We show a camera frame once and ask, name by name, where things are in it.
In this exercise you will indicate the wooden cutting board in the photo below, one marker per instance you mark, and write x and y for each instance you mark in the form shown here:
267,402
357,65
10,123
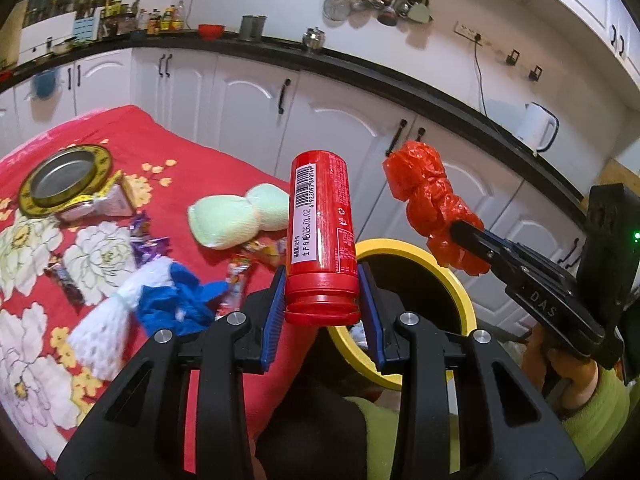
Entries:
12,35

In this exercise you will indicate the purple candy wrapper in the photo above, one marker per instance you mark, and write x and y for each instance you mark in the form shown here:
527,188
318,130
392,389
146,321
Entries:
149,249

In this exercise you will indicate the yellow black bin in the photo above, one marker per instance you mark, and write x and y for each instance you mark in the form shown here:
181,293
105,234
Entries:
460,290

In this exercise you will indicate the small white pot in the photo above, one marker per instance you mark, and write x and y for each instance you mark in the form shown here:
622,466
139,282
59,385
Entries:
65,46

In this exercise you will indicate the white foam net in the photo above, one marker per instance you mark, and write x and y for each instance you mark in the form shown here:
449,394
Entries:
105,320

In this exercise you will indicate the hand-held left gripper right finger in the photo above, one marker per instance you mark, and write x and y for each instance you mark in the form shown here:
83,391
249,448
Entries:
367,310

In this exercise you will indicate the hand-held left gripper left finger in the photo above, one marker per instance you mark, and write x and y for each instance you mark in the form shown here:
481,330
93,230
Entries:
274,320

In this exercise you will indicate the red bowl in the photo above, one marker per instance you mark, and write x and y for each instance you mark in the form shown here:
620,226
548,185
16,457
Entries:
210,31

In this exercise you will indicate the white electric kettle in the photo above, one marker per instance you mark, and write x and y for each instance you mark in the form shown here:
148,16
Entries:
532,122

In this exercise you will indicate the small steel pot with lid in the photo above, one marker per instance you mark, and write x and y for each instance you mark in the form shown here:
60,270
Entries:
314,40

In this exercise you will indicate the person's right forearm green sleeve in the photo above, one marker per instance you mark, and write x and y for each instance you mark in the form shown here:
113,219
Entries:
610,410

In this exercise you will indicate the blue rubber glove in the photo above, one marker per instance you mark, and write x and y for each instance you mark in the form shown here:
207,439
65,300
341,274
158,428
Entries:
165,305

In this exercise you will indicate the person's dark pants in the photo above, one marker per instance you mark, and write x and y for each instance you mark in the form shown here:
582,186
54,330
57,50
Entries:
310,425

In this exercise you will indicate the black kitchen countertop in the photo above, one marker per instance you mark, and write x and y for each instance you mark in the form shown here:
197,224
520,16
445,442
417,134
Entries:
400,77

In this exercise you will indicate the round metal tin yellow rim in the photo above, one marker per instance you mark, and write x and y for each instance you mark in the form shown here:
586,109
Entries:
65,180

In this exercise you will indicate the person's green shirt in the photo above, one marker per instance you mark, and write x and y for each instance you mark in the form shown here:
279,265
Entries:
380,440

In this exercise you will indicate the red snack wrapper strip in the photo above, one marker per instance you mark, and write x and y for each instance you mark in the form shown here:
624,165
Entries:
234,282

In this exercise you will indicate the hanging blue bag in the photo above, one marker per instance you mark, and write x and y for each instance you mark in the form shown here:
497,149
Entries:
45,84

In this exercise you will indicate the white lower cabinets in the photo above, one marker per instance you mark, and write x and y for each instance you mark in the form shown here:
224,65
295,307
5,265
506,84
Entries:
340,120

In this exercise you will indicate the row of condiment bottles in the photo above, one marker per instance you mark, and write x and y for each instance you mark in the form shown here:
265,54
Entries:
120,17

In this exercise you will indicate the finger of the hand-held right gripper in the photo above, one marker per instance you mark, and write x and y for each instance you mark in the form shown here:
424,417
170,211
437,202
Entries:
545,267
545,305

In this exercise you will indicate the dark candy wrapper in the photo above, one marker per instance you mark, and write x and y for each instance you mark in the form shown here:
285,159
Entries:
65,280

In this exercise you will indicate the light blue rack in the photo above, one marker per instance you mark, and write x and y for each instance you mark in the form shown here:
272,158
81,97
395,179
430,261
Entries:
84,28

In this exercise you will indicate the white power strip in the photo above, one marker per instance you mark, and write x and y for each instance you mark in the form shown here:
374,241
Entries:
467,30

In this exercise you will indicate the metal canister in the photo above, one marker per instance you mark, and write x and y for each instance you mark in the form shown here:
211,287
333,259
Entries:
252,28

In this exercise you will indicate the black wall hook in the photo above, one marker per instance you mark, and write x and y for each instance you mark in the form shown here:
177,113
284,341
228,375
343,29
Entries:
536,73
512,58

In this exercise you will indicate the red plastic bottle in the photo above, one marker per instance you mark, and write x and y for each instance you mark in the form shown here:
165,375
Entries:
320,240

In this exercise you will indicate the person's right hand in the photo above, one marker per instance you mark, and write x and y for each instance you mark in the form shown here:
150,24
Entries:
575,385

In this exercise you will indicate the red plastic bag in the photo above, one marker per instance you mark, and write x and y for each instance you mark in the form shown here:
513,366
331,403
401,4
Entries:
425,195

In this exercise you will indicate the red floral tablecloth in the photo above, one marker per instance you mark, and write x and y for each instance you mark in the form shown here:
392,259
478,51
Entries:
200,170

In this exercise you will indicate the hanging metal strainer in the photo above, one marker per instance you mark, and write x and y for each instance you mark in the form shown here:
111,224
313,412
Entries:
336,6

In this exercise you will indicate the pale green foam pad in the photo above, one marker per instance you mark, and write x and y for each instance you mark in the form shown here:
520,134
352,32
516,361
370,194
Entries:
220,222
270,205

